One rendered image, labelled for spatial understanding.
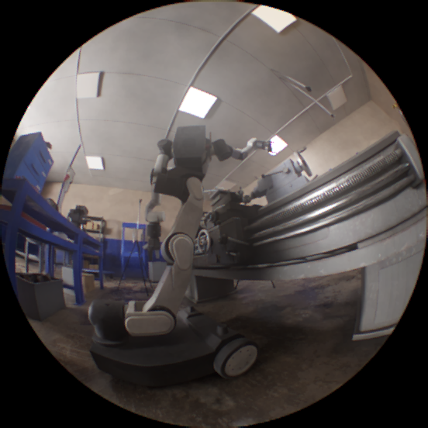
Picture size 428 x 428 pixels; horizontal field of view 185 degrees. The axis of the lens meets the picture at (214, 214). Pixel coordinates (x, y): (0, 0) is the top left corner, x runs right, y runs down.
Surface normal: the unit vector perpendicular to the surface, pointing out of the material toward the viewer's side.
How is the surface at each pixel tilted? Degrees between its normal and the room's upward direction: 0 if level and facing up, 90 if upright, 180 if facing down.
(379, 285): 90
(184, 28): 180
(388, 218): 90
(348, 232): 90
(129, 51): 180
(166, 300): 90
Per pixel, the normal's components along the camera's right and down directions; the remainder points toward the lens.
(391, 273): -0.85, -0.10
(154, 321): 0.51, -0.34
